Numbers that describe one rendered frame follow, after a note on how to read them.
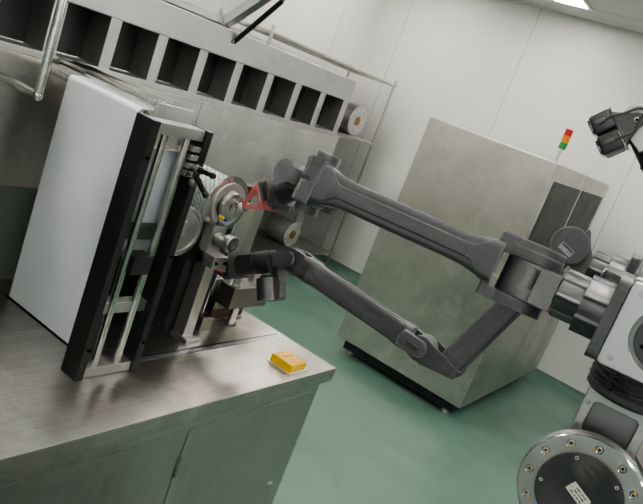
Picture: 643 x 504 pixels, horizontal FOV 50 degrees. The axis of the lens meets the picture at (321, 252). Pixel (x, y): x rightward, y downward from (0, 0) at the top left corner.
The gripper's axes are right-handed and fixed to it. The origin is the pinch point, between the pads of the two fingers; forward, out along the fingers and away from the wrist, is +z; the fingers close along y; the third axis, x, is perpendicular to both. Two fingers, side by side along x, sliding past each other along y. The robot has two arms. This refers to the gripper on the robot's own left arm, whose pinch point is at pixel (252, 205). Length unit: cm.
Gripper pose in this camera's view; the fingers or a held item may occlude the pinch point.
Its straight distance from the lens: 171.0
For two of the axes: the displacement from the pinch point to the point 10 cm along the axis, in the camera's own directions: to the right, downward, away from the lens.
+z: -8.1, 2.6, 5.2
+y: 5.4, 0.0, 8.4
